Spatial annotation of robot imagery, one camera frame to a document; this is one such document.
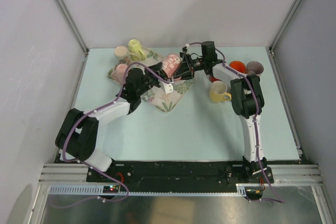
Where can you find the orange mug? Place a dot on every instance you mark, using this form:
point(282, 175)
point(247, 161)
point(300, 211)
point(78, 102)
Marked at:
point(239, 66)

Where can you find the pale yellow green mug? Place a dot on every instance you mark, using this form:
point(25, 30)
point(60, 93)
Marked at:
point(136, 51)

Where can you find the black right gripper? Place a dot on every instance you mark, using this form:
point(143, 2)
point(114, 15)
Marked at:
point(185, 71)

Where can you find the pink octagonal mug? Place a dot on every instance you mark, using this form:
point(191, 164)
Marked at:
point(119, 72)

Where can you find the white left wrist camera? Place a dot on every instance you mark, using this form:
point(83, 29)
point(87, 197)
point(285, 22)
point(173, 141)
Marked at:
point(167, 86)

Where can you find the beige mug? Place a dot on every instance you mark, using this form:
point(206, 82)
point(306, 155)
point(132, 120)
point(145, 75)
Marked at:
point(121, 54)

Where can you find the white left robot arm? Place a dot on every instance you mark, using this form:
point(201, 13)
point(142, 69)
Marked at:
point(78, 135)

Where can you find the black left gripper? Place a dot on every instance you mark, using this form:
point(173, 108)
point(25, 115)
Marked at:
point(158, 69)

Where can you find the purple mug black handle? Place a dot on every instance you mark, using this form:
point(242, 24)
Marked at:
point(254, 67)

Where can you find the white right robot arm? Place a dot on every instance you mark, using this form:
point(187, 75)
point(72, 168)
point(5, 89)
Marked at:
point(247, 101)

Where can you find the red mug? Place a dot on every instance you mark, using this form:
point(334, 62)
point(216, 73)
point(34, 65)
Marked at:
point(212, 79)

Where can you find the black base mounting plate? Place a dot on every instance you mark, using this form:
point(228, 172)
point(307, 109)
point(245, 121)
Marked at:
point(182, 177)

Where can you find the pink face pattern mug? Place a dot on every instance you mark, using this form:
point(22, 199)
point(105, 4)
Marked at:
point(170, 64)

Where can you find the grey slotted cable duct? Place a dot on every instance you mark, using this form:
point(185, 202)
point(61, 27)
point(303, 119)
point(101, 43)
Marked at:
point(110, 190)

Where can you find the leaf pattern serving tray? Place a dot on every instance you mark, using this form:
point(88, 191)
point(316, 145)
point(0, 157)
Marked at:
point(156, 96)

